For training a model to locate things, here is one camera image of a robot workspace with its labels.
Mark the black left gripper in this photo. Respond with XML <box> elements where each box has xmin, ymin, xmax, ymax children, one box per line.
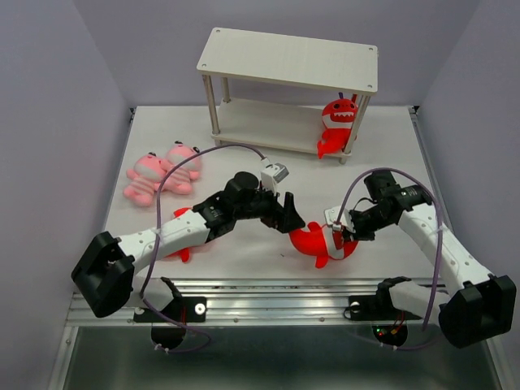
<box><xmin>234</xmin><ymin>180</ymin><xmax>304</xmax><ymax>233</ymax></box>

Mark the red shark plush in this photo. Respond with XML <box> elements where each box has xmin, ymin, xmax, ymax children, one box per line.
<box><xmin>317</xmin><ymin>93</ymin><xmax>358</xmax><ymax>158</ymax></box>
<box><xmin>162</xmin><ymin>207</ymin><xmax>210</xmax><ymax>262</ymax></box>
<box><xmin>289</xmin><ymin>221</ymin><xmax>358</xmax><ymax>269</ymax></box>

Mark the pink striped plush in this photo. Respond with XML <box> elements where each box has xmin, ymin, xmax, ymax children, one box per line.
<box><xmin>161</xmin><ymin>141</ymin><xmax>202</xmax><ymax>195</ymax></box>
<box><xmin>123</xmin><ymin>153</ymin><xmax>166</xmax><ymax>207</ymax></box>

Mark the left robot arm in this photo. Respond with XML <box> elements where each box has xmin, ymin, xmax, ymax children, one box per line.
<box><xmin>71</xmin><ymin>171</ymin><xmax>305</xmax><ymax>320</ymax></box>

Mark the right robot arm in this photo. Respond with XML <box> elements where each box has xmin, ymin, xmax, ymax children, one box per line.
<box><xmin>324</xmin><ymin>167</ymin><xmax>517</xmax><ymax>349</ymax></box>

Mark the white two-tier shelf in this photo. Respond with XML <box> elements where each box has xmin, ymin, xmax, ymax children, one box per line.
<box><xmin>197</xmin><ymin>27</ymin><xmax>379</xmax><ymax>163</ymax></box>

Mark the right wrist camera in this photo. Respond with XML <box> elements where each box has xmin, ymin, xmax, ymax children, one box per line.
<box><xmin>324</xmin><ymin>206</ymin><xmax>355</xmax><ymax>235</ymax></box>

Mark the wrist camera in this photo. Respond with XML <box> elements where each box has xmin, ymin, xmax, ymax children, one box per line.
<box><xmin>324</xmin><ymin>206</ymin><xmax>355</xmax><ymax>235</ymax></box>
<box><xmin>260</xmin><ymin>158</ymin><xmax>289</xmax><ymax>193</ymax></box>

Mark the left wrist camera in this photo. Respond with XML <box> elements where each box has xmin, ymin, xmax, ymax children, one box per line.
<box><xmin>260</xmin><ymin>158</ymin><xmax>289</xmax><ymax>193</ymax></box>

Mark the aluminium table edge rail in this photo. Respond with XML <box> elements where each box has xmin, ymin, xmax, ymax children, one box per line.
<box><xmin>64</xmin><ymin>278</ymin><xmax>497</xmax><ymax>326</ymax></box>

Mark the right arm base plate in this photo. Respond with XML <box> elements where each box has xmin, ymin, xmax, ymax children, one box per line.
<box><xmin>343</xmin><ymin>294</ymin><xmax>421</xmax><ymax>322</ymax></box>

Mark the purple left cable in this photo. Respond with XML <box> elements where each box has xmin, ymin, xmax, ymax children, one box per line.
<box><xmin>139</xmin><ymin>144</ymin><xmax>269</xmax><ymax>353</ymax></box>

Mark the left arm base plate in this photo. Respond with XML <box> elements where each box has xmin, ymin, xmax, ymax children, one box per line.
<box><xmin>133</xmin><ymin>296</ymin><xmax>207</xmax><ymax>323</ymax></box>

